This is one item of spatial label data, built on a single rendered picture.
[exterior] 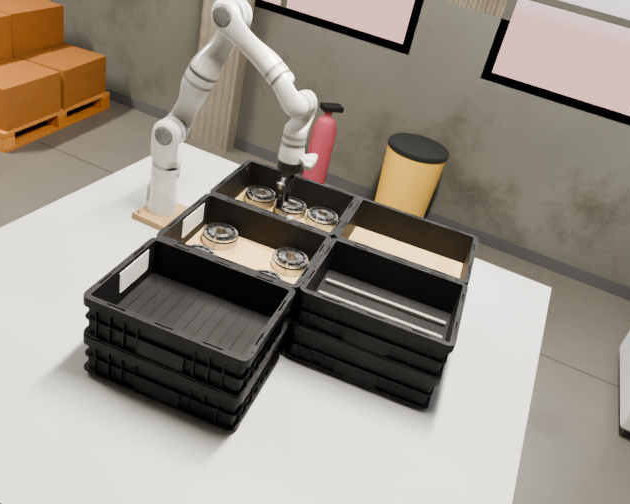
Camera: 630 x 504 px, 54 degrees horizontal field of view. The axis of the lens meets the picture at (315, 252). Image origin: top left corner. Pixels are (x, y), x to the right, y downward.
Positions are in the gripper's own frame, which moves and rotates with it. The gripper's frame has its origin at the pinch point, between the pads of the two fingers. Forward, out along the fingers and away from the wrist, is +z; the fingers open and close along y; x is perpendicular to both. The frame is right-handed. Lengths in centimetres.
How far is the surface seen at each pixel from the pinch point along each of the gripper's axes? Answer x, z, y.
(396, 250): 37.9, 9.3, -7.7
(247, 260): -1.7, 9.1, 23.3
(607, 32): 109, -45, -192
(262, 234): -1.2, 5.7, 12.9
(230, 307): 1.8, 9.1, 45.4
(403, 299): 43.6, 9.5, 17.6
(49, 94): -194, 65, -165
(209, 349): 6, 0, 72
